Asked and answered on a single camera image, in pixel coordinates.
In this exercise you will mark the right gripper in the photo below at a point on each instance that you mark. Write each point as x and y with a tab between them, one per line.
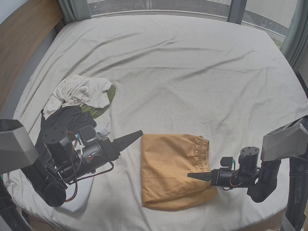
222	178

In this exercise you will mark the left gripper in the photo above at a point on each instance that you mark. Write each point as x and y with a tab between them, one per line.
98	151

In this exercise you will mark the tan shorts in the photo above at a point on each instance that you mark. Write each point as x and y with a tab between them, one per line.
168	169

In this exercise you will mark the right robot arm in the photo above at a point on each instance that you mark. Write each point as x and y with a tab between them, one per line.
250	160

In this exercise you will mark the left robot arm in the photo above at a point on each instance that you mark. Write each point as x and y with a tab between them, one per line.
57	143

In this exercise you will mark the bed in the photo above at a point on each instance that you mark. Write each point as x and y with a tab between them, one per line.
182	80

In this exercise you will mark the green garment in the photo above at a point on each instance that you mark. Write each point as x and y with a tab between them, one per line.
96	112

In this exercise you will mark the pale grey garment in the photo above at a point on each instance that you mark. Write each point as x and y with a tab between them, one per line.
79	196

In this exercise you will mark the black garment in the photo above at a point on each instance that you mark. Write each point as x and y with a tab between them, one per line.
65	117

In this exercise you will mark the white garment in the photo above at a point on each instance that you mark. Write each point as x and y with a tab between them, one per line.
89	92

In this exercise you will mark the blue-green curtain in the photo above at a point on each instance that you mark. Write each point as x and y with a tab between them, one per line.
297	32
69	1

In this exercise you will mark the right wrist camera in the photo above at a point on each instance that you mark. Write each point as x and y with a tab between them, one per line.
226	161

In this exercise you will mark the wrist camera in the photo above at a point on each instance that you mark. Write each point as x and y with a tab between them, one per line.
226	161
87	133

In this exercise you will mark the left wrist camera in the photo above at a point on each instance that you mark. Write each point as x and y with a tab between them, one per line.
87	133

